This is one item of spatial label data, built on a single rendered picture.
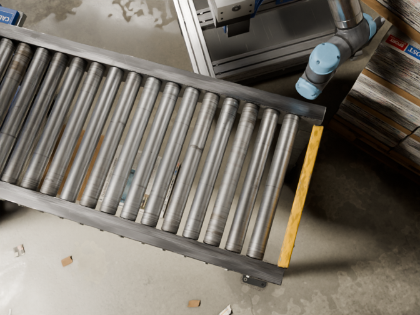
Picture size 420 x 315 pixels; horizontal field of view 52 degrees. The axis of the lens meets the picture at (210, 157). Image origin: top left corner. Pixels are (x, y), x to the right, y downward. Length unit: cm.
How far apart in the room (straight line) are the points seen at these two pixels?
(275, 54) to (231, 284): 108
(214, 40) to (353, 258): 120
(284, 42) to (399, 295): 126
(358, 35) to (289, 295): 123
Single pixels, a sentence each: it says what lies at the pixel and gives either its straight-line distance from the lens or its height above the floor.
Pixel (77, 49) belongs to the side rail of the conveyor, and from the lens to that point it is 152.
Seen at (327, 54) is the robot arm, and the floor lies 101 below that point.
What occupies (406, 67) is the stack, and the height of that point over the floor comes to 77.
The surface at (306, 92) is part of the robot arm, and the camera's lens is 132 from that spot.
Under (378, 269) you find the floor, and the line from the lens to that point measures 217.
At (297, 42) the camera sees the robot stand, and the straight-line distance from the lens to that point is 213.
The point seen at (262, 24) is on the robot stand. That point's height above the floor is 21.
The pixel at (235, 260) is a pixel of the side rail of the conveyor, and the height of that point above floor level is 80.
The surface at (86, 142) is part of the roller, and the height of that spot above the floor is 80.
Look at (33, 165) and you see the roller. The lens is 143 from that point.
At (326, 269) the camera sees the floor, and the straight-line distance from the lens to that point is 211.
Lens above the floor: 206
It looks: 75 degrees down
